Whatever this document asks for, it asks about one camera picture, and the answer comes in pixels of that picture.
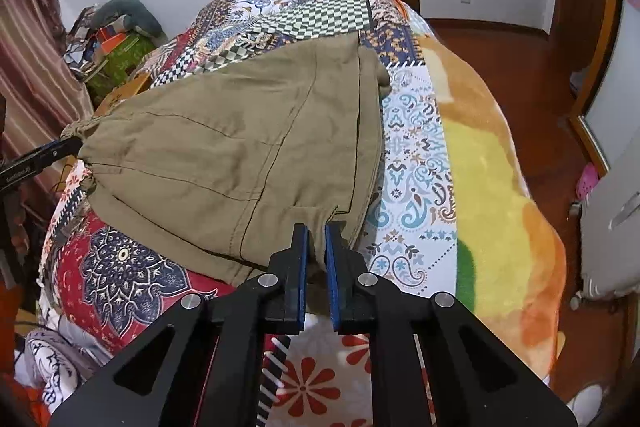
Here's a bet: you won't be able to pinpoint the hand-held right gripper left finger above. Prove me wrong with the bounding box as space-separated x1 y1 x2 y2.
48 223 308 427

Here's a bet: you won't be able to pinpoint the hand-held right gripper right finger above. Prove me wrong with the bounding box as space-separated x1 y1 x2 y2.
325 221 578 427

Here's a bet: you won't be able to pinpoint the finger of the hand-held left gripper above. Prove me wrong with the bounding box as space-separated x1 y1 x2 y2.
29 137 83 166

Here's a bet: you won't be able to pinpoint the olive green pants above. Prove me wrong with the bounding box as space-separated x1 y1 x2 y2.
62 32 393 288

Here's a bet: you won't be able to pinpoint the orange cloth with flower holes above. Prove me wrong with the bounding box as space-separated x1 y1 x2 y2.
95 74 152 114

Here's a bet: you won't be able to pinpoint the striped brown curtain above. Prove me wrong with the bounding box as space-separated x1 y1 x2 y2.
0 0 96 208

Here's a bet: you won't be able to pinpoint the pile of printed bags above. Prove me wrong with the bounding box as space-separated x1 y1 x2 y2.
64 7 136 80

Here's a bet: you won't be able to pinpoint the patchwork printed bedspread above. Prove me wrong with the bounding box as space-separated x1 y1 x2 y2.
25 0 458 427

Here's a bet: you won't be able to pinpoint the white cloth with black pattern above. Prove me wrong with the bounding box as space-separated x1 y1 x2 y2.
20 327 103 414

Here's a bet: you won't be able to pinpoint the orange yellow fleece blanket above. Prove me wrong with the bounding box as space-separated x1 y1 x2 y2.
400 0 568 388

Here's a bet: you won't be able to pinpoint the pink plastic slipper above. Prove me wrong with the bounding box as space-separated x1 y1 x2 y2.
575 162 601 202

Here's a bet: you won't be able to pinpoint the white slipper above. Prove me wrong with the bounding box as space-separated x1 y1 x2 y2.
567 382 607 419

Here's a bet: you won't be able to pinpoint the white suitcase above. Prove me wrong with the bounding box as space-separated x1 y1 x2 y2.
570 147 640 310

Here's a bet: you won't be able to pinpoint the wooden room door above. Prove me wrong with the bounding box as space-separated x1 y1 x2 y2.
552 0 608 98

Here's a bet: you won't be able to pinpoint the wooden wardrobe with white door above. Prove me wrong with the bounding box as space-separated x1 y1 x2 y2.
565 0 640 175

